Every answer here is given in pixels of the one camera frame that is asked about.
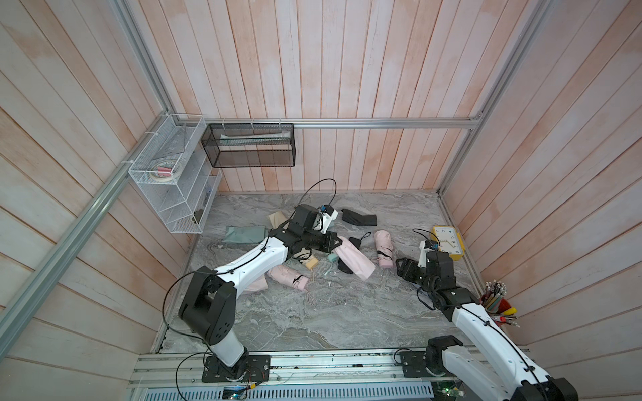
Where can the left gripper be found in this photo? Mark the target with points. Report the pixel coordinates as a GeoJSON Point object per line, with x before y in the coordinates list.
{"type": "Point", "coordinates": [328, 246]}

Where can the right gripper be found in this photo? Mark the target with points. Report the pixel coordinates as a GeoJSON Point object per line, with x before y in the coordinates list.
{"type": "Point", "coordinates": [409, 266]}

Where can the pink umbrella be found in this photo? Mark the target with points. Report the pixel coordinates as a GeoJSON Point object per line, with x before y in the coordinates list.
{"type": "Point", "coordinates": [289, 277]}
{"type": "Point", "coordinates": [384, 249]}

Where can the black umbrella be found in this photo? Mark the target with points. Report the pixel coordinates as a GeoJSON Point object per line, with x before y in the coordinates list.
{"type": "Point", "coordinates": [348, 253]}

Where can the pink sleeve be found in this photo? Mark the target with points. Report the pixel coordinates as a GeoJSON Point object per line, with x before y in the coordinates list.
{"type": "Point", "coordinates": [259, 285]}
{"type": "Point", "coordinates": [356, 258]}

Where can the black sleeve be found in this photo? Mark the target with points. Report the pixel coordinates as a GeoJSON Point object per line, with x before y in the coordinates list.
{"type": "Point", "coordinates": [359, 220]}

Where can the mint green sleeve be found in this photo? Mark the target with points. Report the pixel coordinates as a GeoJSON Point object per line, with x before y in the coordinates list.
{"type": "Point", "coordinates": [245, 235]}

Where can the beige umbrella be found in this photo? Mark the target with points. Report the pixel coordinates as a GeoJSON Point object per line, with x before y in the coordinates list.
{"type": "Point", "coordinates": [310, 262]}

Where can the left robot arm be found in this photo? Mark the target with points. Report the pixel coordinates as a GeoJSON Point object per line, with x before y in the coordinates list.
{"type": "Point", "coordinates": [209, 305]}

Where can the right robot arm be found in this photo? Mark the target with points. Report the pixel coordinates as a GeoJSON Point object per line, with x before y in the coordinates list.
{"type": "Point", "coordinates": [507, 373]}

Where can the yellow alarm clock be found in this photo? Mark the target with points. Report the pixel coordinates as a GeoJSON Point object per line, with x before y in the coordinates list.
{"type": "Point", "coordinates": [450, 241]}

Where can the red pen holder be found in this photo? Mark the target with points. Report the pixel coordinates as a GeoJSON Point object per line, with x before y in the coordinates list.
{"type": "Point", "coordinates": [495, 302]}

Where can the black mesh basket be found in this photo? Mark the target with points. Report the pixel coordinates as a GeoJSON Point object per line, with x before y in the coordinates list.
{"type": "Point", "coordinates": [250, 145]}

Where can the tape roll on shelf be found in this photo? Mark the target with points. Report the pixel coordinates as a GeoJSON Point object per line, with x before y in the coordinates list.
{"type": "Point", "coordinates": [165, 171]}

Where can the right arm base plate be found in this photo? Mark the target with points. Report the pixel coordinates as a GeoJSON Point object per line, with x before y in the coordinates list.
{"type": "Point", "coordinates": [423, 365]}

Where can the white wire shelf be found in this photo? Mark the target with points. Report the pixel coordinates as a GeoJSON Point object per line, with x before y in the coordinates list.
{"type": "Point", "coordinates": [183, 204]}

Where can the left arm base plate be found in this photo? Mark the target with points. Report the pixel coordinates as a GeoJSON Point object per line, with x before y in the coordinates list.
{"type": "Point", "coordinates": [249, 368]}

